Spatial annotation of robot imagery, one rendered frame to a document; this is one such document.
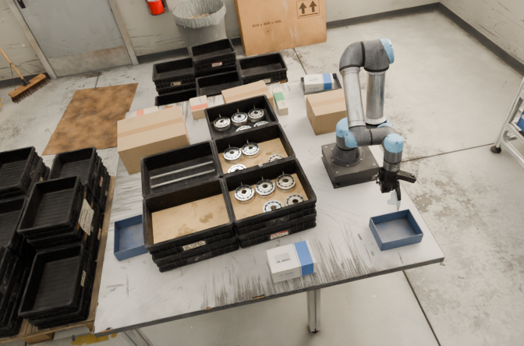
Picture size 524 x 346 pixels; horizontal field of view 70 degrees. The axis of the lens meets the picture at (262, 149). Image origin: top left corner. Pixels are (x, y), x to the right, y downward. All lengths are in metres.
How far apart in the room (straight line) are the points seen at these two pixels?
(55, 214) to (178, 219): 1.07
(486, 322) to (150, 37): 4.24
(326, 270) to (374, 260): 0.23
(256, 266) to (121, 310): 0.63
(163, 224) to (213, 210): 0.25
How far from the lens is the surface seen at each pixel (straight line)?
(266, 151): 2.14
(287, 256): 1.76
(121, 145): 2.35
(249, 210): 1.87
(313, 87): 2.71
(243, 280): 1.83
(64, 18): 4.95
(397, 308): 2.57
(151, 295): 1.91
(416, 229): 1.98
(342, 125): 1.98
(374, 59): 1.81
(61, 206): 2.81
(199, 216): 1.91
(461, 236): 2.94
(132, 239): 2.11
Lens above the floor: 2.31
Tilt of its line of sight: 43 degrees down
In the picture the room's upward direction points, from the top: 8 degrees counter-clockwise
